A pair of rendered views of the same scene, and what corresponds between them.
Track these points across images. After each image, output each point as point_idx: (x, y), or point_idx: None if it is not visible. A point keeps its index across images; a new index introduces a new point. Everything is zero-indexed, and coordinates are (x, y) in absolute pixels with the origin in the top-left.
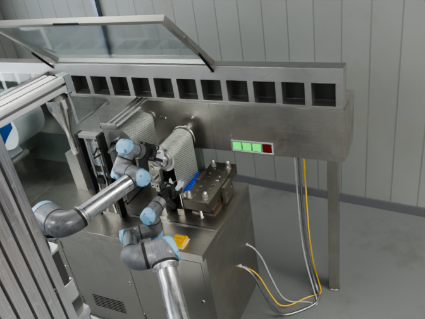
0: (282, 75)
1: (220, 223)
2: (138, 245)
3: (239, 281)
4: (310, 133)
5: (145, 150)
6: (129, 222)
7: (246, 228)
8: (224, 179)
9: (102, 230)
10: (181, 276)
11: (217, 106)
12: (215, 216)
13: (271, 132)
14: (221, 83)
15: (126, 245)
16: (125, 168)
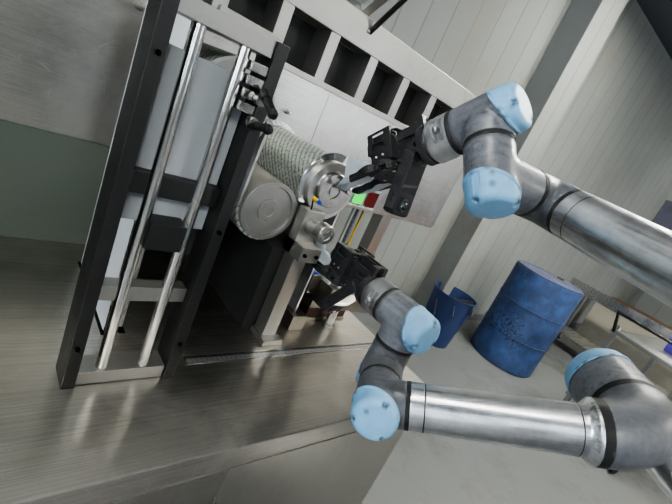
0: (444, 89)
1: (366, 330)
2: (654, 390)
3: None
4: (424, 184)
5: (450, 144)
6: (211, 382)
7: None
8: (326, 249)
9: (157, 442)
10: (343, 471)
11: (342, 105)
12: (343, 320)
13: None
14: (369, 62)
15: (604, 407)
16: (542, 173)
